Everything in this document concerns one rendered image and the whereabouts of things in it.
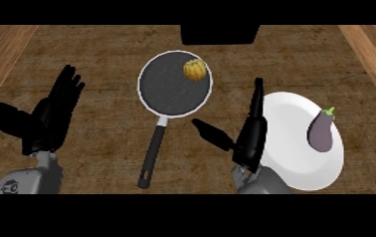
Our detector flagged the purple eggplant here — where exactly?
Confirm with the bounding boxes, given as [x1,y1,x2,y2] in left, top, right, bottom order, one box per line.
[306,107,337,153]

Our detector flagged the black frying pan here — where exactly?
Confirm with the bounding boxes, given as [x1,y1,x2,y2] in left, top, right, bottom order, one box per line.
[137,50,214,190]

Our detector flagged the yellow squash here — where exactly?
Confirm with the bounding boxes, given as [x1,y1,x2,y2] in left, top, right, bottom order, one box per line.
[183,58,208,82]

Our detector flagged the black box appliance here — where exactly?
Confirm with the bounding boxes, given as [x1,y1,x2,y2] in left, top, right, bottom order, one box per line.
[180,25,261,46]

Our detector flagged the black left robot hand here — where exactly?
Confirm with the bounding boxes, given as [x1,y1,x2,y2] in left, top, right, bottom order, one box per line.
[0,64,87,157]

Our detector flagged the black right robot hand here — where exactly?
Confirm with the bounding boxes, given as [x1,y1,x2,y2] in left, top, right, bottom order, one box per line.
[190,77,268,174]

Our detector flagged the white plate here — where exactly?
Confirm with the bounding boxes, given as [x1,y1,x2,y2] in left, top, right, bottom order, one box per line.
[258,92,345,192]

